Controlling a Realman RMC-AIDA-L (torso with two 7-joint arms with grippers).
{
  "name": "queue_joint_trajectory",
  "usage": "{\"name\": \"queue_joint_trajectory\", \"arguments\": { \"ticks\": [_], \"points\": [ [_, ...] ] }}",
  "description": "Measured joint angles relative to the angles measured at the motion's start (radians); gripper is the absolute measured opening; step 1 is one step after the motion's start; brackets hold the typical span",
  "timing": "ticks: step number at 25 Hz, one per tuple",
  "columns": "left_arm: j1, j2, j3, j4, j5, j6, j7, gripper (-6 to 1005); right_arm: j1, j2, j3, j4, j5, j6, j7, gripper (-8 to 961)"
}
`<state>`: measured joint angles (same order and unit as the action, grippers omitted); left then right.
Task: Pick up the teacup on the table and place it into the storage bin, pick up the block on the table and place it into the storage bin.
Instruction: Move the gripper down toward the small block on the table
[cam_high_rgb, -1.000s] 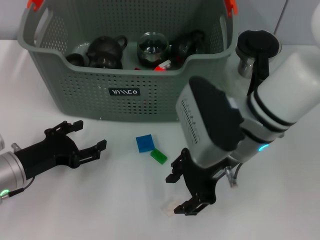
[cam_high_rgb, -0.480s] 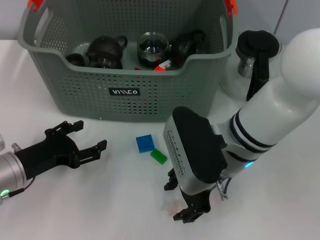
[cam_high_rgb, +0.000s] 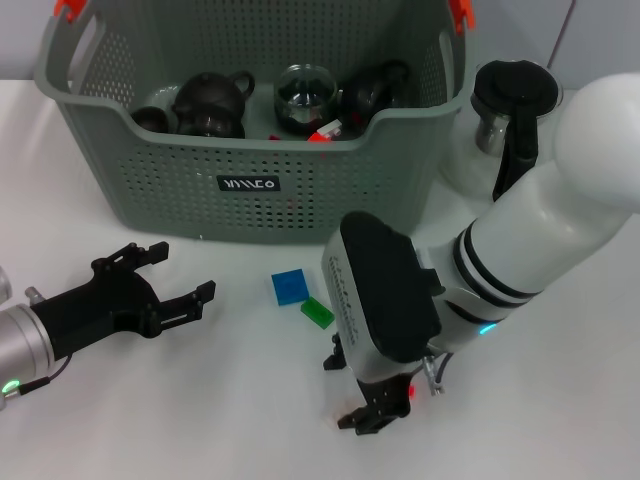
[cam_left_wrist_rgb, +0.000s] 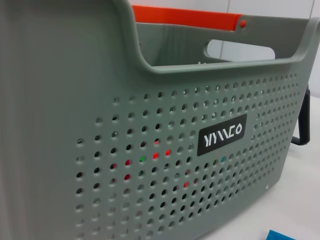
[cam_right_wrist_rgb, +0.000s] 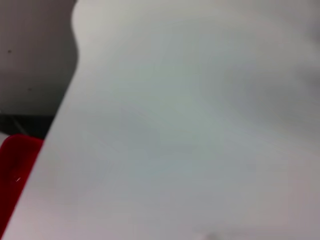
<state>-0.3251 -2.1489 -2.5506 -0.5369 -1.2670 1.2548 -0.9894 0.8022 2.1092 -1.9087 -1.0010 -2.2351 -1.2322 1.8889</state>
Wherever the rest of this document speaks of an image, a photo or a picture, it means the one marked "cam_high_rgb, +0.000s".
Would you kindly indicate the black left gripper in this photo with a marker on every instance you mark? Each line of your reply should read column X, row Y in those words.
column 95, row 312

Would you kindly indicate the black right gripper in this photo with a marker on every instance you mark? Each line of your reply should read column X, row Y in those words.
column 387, row 395

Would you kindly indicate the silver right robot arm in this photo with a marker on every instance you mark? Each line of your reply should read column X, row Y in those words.
column 550, row 225

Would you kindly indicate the small red building block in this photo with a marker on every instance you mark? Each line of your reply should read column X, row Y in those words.
column 412, row 391

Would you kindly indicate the green building block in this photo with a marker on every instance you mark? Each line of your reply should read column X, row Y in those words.
column 315, row 311

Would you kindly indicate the blue square building block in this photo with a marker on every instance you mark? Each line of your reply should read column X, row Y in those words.
column 289, row 289

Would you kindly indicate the grey perforated storage bin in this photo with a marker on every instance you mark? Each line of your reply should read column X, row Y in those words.
column 280, row 210

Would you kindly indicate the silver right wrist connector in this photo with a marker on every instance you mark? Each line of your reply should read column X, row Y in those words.
column 432, row 377

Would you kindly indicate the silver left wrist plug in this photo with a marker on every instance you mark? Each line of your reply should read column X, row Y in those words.
column 32, row 295

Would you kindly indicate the small black clay cup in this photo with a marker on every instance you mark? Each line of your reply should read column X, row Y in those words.
column 150, row 120

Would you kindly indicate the black clay teapot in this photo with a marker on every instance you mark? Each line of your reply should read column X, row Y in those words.
column 210, row 95

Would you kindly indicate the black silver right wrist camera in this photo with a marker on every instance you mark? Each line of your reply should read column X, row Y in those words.
column 385, row 300

